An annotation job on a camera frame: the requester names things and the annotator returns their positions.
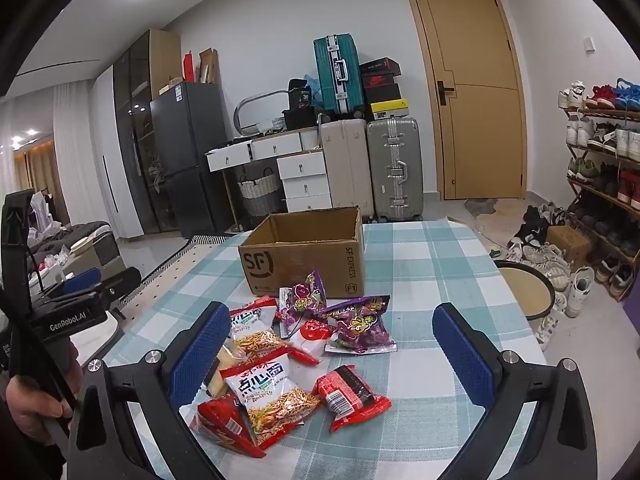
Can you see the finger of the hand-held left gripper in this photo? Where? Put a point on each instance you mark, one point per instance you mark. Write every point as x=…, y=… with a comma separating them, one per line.
x=122, y=281
x=82, y=278

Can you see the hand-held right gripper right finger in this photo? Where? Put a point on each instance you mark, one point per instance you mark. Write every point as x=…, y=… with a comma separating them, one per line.
x=462, y=355

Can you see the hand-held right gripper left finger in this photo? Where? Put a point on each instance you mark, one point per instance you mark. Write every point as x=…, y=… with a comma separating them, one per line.
x=200, y=355

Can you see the pale yellow snack packet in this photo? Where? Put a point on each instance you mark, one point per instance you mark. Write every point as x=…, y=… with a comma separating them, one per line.
x=225, y=367

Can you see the white noodle snack packet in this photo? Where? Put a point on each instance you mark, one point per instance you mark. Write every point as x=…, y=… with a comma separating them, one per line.
x=252, y=332
x=272, y=400

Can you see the purple snack packet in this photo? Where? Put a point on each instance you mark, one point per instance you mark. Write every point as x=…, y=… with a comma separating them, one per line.
x=360, y=330
x=300, y=305

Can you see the red candy packet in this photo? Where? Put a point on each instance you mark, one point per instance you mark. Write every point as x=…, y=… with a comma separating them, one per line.
x=314, y=332

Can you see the red black snack packet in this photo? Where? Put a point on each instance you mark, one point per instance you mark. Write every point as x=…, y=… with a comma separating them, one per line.
x=350, y=395

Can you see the person's left forearm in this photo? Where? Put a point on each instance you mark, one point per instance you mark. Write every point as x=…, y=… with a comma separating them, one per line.
x=25, y=455

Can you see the person's left hand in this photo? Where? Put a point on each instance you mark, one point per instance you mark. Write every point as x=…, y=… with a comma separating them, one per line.
x=35, y=402

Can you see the grey cluttered sofa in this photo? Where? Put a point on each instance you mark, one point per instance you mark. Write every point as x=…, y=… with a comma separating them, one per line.
x=85, y=245

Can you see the hanging clothes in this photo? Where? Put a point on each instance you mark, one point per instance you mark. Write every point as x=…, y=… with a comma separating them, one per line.
x=42, y=207

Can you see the round black rimmed stool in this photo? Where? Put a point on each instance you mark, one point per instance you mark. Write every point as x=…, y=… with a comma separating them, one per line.
x=522, y=292

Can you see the white curtain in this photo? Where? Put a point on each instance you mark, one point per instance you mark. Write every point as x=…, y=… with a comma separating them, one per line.
x=80, y=160

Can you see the white wardrobe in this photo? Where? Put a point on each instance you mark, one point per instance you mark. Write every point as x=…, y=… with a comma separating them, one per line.
x=112, y=160

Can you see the pile of loose sneakers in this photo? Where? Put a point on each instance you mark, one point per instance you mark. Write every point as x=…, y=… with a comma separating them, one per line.
x=545, y=260

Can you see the black fridge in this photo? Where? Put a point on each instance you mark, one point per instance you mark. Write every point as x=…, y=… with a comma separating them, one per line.
x=192, y=160

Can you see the glass door cabinet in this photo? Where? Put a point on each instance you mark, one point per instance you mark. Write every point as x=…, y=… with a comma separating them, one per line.
x=140, y=135

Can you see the grey tan door mat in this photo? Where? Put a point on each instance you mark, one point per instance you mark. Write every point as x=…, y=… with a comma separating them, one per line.
x=495, y=208

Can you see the small brown cardboard box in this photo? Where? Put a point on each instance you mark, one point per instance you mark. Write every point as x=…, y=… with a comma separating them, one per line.
x=567, y=247

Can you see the woven laundry basket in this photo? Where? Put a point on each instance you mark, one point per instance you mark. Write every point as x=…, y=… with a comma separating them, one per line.
x=259, y=195

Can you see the silver suitcase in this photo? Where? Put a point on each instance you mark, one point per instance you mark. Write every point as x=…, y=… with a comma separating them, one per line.
x=395, y=170

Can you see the white drawer desk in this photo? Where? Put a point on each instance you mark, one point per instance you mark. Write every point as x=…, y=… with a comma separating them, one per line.
x=300, y=170

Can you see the oval mirror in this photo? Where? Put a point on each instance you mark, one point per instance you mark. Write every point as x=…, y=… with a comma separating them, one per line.
x=245, y=110

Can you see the wooden shoe rack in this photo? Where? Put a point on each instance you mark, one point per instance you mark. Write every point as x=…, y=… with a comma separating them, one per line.
x=600, y=195

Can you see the beige suitcase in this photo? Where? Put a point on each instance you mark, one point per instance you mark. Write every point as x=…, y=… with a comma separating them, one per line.
x=347, y=170

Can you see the small white basket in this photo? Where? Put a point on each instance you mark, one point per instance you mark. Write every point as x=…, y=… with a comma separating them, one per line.
x=278, y=123

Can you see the red flat box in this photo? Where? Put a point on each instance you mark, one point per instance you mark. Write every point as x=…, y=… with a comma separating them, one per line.
x=188, y=67

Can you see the flat cardboard pieces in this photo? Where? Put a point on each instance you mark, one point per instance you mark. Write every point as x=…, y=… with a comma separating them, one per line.
x=207, y=67

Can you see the black storage box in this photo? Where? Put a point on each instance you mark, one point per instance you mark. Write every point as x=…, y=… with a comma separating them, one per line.
x=300, y=119

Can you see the rows of racked shoes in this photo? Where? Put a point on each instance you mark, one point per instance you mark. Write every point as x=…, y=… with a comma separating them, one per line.
x=600, y=140

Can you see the yellow black shoe box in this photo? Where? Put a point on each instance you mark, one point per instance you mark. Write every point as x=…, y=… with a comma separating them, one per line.
x=390, y=110

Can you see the black printed bag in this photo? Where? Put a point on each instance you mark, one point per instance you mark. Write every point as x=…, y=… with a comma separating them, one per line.
x=300, y=95

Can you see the wooden door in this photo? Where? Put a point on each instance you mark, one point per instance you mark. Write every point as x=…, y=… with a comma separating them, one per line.
x=475, y=85

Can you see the blue plastic bag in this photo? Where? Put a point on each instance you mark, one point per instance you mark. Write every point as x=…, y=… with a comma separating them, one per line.
x=311, y=85

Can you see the plain black shoe box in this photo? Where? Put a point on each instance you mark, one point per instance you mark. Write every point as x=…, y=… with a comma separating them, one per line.
x=382, y=95

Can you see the red logo shoe box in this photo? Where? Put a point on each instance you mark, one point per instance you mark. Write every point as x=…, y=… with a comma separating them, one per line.
x=380, y=81

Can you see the teal suitcase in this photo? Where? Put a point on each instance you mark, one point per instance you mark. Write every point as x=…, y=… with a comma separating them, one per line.
x=337, y=72

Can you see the white light switch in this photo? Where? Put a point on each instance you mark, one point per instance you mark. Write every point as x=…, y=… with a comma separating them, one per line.
x=589, y=44

